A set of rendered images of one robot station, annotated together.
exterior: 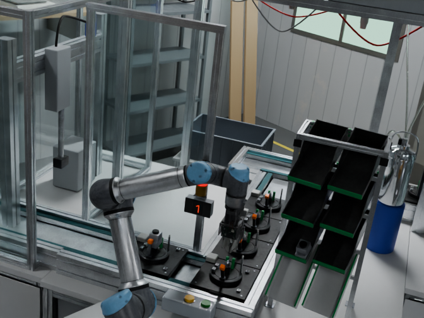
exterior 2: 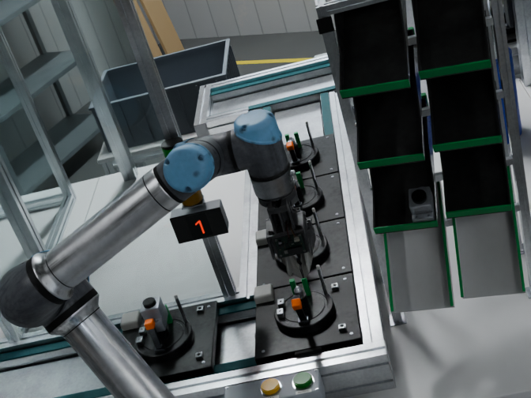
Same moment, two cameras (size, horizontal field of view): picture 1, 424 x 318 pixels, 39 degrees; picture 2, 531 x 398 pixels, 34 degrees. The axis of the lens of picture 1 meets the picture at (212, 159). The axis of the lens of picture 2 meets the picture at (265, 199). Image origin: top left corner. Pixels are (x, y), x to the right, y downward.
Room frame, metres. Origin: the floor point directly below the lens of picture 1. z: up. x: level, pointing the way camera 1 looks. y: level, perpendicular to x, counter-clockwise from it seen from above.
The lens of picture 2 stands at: (0.60, 0.10, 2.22)
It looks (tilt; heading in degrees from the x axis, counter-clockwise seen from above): 30 degrees down; 353
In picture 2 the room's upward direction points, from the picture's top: 18 degrees counter-clockwise
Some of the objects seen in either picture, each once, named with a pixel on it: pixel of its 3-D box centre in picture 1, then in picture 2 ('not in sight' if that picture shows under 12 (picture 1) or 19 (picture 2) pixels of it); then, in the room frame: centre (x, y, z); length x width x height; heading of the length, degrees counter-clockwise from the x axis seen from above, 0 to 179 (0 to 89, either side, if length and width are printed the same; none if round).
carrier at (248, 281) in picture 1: (226, 267); (300, 299); (2.19, -0.12, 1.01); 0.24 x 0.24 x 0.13; 73
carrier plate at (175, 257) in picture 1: (153, 257); (167, 344); (2.29, 0.21, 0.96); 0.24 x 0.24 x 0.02; 73
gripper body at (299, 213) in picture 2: (232, 219); (284, 219); (1.96, -0.10, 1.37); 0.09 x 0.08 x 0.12; 163
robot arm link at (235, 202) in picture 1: (236, 199); (274, 181); (1.96, -0.10, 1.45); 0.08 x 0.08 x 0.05
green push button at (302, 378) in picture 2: (206, 304); (303, 381); (1.99, -0.04, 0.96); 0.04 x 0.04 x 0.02
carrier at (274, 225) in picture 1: (257, 218); (295, 189); (2.65, -0.26, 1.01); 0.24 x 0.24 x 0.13; 73
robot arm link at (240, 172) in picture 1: (237, 180); (259, 144); (1.96, -0.10, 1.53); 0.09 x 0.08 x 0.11; 72
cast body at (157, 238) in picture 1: (156, 236); (153, 309); (2.30, 0.20, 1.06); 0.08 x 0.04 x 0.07; 163
